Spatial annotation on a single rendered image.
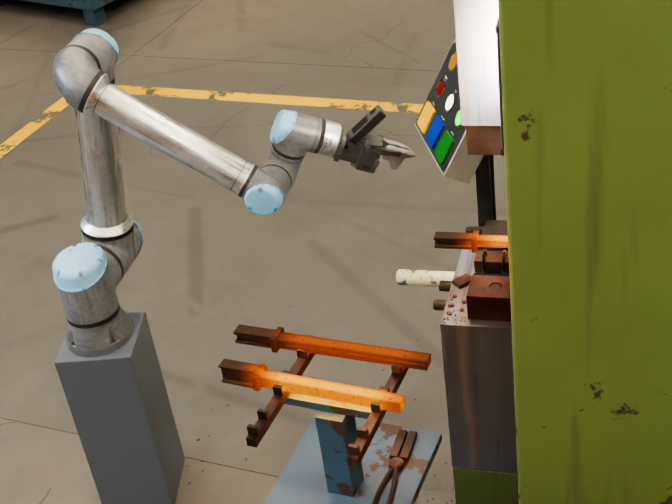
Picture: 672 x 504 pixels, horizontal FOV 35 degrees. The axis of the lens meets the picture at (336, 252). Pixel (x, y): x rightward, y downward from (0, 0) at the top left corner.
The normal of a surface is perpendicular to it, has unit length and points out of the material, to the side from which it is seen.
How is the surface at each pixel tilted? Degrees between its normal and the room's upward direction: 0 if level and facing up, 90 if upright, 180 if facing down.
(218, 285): 0
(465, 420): 90
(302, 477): 0
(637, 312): 90
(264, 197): 93
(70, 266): 5
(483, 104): 90
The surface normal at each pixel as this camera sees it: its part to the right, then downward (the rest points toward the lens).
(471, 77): -0.25, 0.55
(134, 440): -0.04, 0.55
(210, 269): -0.12, -0.83
